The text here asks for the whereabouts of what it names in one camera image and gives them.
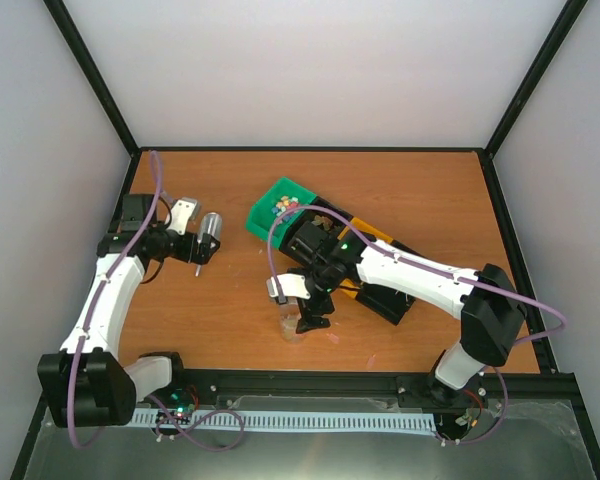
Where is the green plastic bin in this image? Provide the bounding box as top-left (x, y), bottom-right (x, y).
top-left (245, 177), bottom-right (317, 241)

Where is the clear plastic jar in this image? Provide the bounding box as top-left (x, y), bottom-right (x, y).
top-left (279, 298), bottom-right (308, 343)

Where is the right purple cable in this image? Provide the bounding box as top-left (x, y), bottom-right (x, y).
top-left (266, 203), bottom-right (568, 447)

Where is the black frame post left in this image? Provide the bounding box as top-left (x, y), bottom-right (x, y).
top-left (43, 0), bottom-right (140, 157)

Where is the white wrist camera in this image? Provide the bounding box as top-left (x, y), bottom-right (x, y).
top-left (266, 273), bottom-right (311, 304)
top-left (167, 197), bottom-right (201, 235)

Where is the yellow plastic bin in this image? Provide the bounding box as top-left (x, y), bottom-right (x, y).
top-left (336, 217), bottom-right (394, 304)

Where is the black bin with popsicle candies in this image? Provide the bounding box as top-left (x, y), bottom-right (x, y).
top-left (278, 197), bottom-right (353, 266)

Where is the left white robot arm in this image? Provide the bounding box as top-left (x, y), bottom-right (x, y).
top-left (37, 194), bottom-right (223, 428)

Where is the spilled pink candy piece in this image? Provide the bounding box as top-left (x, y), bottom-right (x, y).
top-left (326, 333), bottom-right (340, 344)

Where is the metal scoop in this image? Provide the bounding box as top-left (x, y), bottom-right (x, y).
top-left (195, 212), bottom-right (223, 276)

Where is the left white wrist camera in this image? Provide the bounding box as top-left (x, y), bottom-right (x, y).
top-left (167, 197), bottom-right (201, 235)

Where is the black frame post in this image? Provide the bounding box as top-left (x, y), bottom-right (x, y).
top-left (43, 0), bottom-right (140, 157)
top-left (484, 0), bottom-right (588, 160)

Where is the metal base plate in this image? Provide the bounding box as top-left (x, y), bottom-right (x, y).
top-left (12, 401), bottom-right (600, 479)

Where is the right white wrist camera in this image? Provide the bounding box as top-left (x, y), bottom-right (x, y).
top-left (266, 273), bottom-right (311, 304)

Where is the light blue cable duct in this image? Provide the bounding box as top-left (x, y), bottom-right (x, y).
top-left (129, 408), bottom-right (438, 438)

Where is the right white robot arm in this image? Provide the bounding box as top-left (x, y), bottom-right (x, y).
top-left (269, 223), bottom-right (527, 406)

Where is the black frame post right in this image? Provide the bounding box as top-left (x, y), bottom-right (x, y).
top-left (484, 0), bottom-right (588, 160)

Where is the black aluminium rail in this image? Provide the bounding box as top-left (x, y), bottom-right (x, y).
top-left (150, 369), bottom-right (580, 411)

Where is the black bin with lollipops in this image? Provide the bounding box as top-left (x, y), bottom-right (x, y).
top-left (354, 239), bottom-right (426, 327)

